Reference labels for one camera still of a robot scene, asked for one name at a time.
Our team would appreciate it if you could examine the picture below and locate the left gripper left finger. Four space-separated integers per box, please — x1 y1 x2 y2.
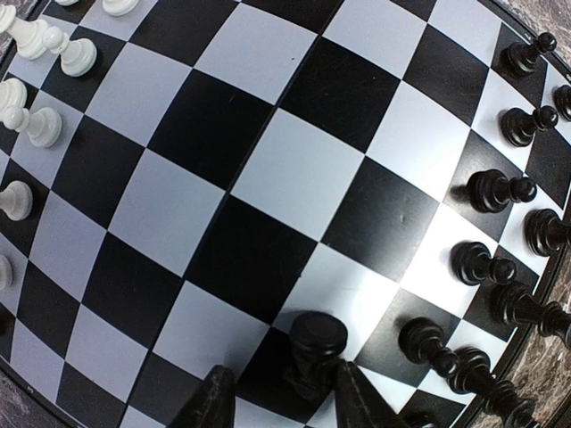
171 365 236 428

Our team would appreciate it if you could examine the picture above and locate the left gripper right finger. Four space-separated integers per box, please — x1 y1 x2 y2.
334 360 409 428

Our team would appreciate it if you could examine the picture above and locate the black chess pawn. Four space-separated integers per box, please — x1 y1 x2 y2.
467 169 537 213
450 242 517 286
284 311 348 403
398 317 459 379
504 32 557 77

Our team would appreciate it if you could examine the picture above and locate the black chess piece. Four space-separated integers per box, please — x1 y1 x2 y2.
447 347 542 427
491 282 570 350
500 105 559 147

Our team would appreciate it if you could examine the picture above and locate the black white chessboard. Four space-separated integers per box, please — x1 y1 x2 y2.
1 1 570 427

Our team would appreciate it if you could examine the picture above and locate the black chess knight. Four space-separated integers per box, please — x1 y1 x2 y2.
524 209 570 257

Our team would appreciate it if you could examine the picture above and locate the white pawn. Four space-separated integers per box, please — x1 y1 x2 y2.
42 26 97 78
1 180 33 221
3 106 62 148

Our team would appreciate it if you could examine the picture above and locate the white bishop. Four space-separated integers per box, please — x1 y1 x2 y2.
0 78 28 120

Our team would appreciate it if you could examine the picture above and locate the white king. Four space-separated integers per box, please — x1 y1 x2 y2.
0 4 49 61

